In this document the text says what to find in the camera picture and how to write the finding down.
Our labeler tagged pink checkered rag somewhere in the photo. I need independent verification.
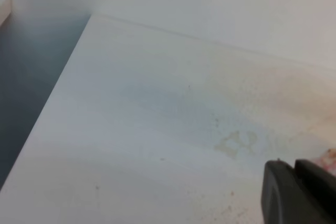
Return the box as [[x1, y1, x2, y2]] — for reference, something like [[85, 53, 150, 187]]
[[314, 148, 336, 176]]

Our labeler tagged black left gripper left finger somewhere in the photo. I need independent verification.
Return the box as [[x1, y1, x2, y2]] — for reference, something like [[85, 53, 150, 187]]
[[261, 160, 331, 224]]

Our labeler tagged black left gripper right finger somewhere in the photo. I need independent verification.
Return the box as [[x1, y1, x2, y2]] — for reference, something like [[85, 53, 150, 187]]
[[295, 159, 335, 223]]

